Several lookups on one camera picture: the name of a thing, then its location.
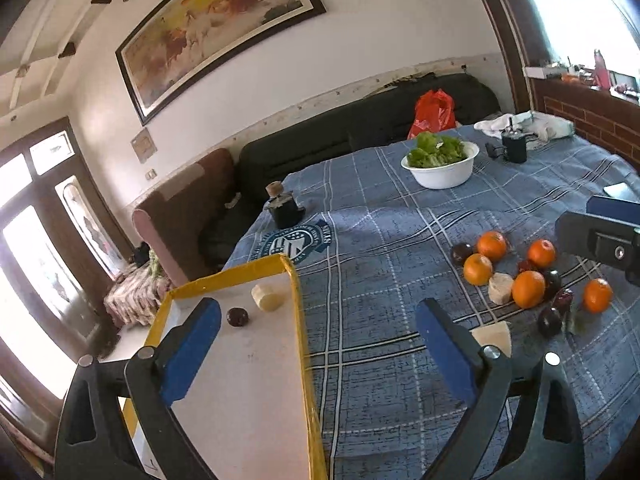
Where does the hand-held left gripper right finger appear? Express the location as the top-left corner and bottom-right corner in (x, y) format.
(415, 298), (586, 480)

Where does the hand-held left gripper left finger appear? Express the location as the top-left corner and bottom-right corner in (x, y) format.
(54, 298), (222, 480)

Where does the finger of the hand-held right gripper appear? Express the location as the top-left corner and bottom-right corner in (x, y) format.
(587, 195), (640, 226)
(555, 211), (640, 283)

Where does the white tray with yellow rim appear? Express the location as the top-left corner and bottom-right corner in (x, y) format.
(122, 253), (328, 480)

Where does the peeled banana piece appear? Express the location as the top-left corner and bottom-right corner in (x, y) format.
(487, 272), (516, 306)
(251, 283), (286, 312)
(470, 321), (513, 358)

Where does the orange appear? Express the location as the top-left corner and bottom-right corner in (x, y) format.
(476, 231), (508, 262)
(526, 239), (557, 269)
(462, 253), (494, 287)
(511, 270), (547, 309)
(582, 277), (614, 314)

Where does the white card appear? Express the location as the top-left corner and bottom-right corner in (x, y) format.
(602, 182), (638, 201)

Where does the patterned blanket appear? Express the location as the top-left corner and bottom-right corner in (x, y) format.
(103, 260), (176, 328)

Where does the brick window sill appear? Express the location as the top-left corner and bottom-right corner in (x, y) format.
(522, 65), (640, 171)

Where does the blue plaid tablecloth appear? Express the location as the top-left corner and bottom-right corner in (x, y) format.
(222, 122), (640, 480)

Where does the white cloth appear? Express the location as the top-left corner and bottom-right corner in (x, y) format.
(472, 110), (576, 142)

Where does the black mug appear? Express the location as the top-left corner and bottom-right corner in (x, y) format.
(501, 117), (530, 163)

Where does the brown armchair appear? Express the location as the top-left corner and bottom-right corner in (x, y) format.
(131, 147), (241, 286)

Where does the pink bottle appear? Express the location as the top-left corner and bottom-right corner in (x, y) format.
(592, 49), (610, 88)

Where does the black bottle with cork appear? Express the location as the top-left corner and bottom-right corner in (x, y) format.
(263, 181), (306, 229)

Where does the white bowl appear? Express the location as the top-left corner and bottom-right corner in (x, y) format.
(400, 141), (480, 190)

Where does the green lettuce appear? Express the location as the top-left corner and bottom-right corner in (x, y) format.
(406, 131), (466, 168)

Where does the window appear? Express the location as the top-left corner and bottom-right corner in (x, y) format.
(510, 0), (640, 91)

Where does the brown glazed door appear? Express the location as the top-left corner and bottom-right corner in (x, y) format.
(0, 116), (121, 461)

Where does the red plastic bag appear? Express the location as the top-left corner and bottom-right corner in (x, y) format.
(407, 89), (458, 140)

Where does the black sofa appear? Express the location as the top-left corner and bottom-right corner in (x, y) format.
(197, 72), (501, 271)

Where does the framed painting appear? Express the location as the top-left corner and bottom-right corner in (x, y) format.
(115, 0), (327, 127)

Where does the wall plate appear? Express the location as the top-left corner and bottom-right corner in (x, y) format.
(131, 128), (153, 163)

